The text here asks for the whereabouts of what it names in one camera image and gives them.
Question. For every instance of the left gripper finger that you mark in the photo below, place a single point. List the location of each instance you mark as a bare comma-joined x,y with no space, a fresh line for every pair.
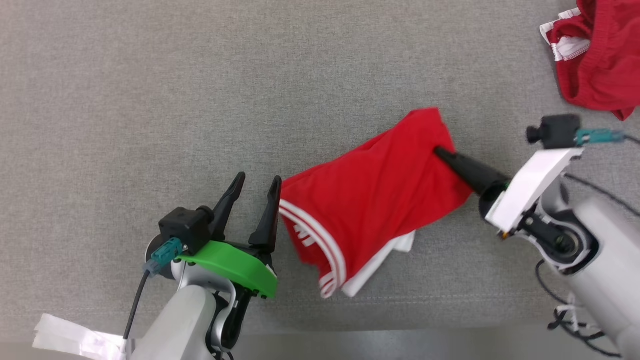
269,220
229,205

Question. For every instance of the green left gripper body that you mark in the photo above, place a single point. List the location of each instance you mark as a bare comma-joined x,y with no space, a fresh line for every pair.
235,262

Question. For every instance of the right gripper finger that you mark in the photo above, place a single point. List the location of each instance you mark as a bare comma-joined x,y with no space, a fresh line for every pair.
470,170

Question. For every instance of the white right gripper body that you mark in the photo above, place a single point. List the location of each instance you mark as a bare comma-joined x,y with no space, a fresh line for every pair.
535,185

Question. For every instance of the red and white jersey shirt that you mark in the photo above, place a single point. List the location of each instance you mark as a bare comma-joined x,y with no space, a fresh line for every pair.
380,200

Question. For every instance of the red shorts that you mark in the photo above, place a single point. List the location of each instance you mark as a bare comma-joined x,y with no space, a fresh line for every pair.
605,65

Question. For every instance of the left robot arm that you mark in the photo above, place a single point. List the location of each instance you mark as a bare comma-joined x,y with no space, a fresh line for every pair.
180,325

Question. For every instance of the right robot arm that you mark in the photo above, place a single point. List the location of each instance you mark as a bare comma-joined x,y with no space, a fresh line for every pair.
605,260

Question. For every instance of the grey fabric sofa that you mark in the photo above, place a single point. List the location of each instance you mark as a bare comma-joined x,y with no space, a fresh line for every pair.
200,100

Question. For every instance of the white tape label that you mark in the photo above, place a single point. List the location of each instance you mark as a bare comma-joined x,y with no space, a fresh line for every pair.
75,335

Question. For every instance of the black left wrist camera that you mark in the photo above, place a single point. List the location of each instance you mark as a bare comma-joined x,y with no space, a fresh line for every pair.
182,227

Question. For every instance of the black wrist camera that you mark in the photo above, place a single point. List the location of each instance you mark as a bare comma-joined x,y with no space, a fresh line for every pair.
182,227
557,131

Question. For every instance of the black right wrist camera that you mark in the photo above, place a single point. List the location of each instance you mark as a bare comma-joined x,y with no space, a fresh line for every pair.
557,131

